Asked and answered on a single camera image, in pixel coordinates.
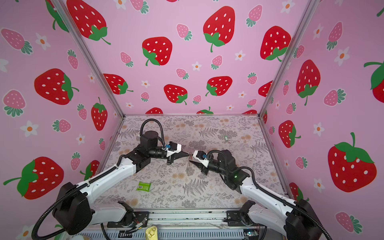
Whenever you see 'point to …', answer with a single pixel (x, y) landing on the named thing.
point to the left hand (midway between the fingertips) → (188, 153)
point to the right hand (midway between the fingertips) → (192, 156)
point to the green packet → (143, 186)
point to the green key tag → (226, 137)
